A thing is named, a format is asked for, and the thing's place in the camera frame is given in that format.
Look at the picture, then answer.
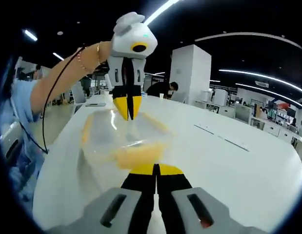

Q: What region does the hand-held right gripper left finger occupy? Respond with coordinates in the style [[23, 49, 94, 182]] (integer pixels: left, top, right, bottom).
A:
[[42, 163, 157, 234]]

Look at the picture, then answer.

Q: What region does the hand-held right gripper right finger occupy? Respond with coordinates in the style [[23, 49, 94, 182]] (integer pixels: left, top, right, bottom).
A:
[[155, 163, 268, 234]]

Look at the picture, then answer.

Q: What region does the yellow food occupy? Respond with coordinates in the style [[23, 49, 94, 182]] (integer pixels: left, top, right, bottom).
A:
[[112, 142, 166, 170]]

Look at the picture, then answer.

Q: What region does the clear plastic bag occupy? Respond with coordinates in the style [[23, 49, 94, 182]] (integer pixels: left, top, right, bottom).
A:
[[78, 109, 178, 172]]

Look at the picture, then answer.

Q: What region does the grey office chair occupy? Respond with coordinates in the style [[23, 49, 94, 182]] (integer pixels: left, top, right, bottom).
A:
[[170, 91, 187, 103]]

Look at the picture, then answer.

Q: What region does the white square pillar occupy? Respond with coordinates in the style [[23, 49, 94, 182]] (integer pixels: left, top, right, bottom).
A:
[[168, 44, 212, 105]]

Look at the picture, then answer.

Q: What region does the person's light blue clothing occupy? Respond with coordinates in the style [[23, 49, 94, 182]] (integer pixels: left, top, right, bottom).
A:
[[0, 79, 45, 202]]

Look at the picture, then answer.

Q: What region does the gold bracelet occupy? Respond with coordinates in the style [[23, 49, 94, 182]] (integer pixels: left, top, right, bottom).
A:
[[95, 43, 102, 66]]

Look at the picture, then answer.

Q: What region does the beaded bracelet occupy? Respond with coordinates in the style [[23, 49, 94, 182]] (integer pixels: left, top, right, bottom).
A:
[[77, 47, 93, 74]]

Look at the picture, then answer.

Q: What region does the white table cable cover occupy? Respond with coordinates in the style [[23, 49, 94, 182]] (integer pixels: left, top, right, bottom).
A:
[[193, 124, 225, 137], [223, 138, 251, 152]]

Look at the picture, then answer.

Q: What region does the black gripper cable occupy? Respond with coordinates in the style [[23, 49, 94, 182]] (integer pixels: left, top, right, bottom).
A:
[[41, 44, 88, 155]]

